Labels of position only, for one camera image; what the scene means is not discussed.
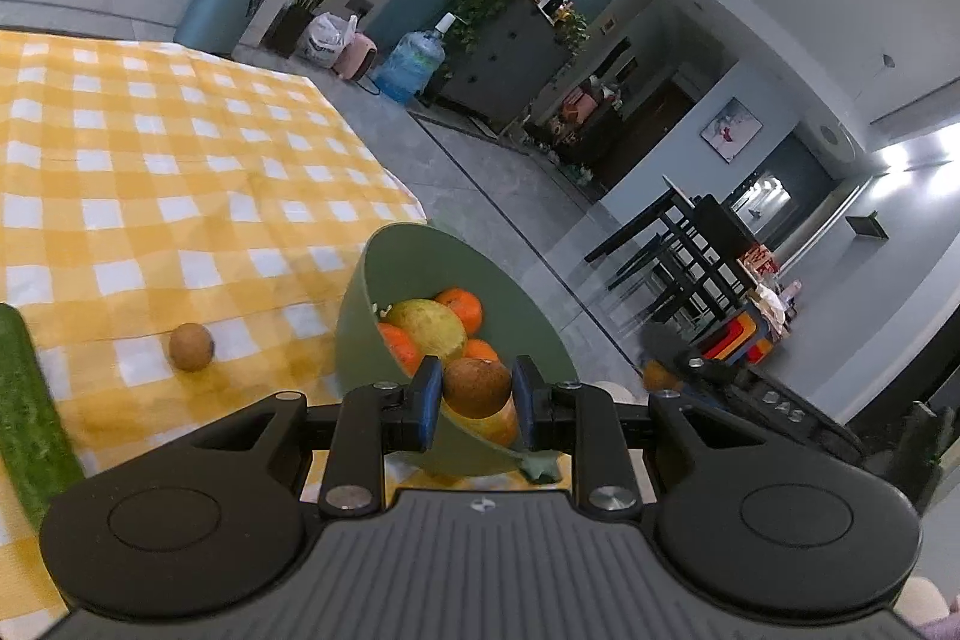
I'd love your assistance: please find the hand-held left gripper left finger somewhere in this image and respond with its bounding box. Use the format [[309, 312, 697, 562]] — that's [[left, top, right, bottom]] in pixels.
[[191, 355, 445, 512]]

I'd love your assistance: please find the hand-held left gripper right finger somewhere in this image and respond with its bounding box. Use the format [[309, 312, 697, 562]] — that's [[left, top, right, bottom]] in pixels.
[[510, 353, 758, 512]]

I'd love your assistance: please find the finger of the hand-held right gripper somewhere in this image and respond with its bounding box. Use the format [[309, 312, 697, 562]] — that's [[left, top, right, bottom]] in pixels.
[[671, 347, 715, 395]]

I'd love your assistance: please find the brown kiwi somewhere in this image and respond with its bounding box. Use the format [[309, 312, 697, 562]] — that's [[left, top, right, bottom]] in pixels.
[[442, 357, 515, 420], [168, 323, 216, 373]]

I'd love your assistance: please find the yellow-green pear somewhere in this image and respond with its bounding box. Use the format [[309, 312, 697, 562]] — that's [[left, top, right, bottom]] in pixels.
[[384, 299, 470, 365]]

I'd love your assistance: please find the green bowl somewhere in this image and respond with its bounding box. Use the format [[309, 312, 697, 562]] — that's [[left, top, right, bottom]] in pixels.
[[334, 222, 582, 483]]

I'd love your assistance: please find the colourful striped box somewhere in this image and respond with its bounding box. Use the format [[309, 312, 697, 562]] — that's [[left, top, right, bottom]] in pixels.
[[701, 310, 773, 367]]

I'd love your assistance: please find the black chair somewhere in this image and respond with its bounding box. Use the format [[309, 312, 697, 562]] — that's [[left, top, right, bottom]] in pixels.
[[607, 235, 751, 341]]

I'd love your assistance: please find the black dining table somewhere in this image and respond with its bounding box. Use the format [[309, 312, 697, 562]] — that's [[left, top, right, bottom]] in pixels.
[[585, 175, 762, 289]]

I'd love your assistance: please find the dark framed picture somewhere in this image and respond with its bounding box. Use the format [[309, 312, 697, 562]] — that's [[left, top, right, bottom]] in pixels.
[[846, 212, 890, 241]]

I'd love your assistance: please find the pale fuzzy cloth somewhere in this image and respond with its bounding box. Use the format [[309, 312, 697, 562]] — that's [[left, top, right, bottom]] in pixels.
[[896, 576, 960, 640]]

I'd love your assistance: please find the cluttered low shelf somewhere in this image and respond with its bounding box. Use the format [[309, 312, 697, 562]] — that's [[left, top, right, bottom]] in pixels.
[[525, 77, 627, 184]]

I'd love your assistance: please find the blue water bottle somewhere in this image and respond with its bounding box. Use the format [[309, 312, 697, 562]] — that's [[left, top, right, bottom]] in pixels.
[[373, 12, 457, 105]]

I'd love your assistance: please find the dark grey cabinet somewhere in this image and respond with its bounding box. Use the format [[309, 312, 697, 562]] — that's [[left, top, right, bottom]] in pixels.
[[435, 0, 575, 135]]

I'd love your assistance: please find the pink heater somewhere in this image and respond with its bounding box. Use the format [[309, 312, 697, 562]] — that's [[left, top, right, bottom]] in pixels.
[[334, 32, 378, 81]]

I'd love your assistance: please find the white plastic bag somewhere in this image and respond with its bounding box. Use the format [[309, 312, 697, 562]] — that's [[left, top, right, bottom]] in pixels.
[[298, 10, 357, 69]]

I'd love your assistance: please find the yellow checkered tablecloth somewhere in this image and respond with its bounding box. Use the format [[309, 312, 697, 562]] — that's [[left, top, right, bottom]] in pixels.
[[0, 29, 571, 640]]

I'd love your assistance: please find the green cucumber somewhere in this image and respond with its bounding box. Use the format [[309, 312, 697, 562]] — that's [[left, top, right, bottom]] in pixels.
[[0, 302, 87, 528]]

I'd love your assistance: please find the framed wall picture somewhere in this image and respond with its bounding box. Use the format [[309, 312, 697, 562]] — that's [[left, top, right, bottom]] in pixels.
[[700, 98, 764, 163]]

